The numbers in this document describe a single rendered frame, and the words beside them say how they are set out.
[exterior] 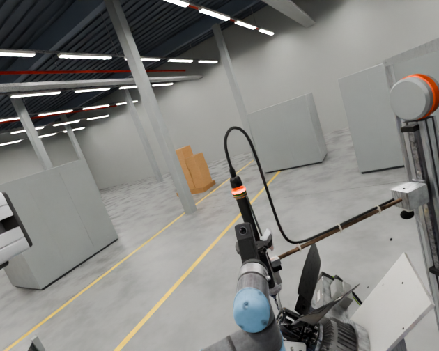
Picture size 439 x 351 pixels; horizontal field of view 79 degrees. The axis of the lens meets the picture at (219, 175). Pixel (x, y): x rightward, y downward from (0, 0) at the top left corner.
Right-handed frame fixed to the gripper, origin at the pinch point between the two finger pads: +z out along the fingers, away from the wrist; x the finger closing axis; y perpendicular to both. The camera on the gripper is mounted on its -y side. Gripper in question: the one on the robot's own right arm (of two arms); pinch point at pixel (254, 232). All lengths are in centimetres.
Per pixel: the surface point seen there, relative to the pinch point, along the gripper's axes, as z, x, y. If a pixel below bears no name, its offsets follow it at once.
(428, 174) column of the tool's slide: 25, 63, 5
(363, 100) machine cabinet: 502, 196, 13
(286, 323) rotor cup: 4.3, -0.5, 40.0
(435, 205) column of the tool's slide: 25, 64, 18
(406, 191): 20, 53, 8
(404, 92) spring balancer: 27, 62, -26
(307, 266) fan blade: 23.2, 12.6, 31.0
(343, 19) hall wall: 1138, 388, -256
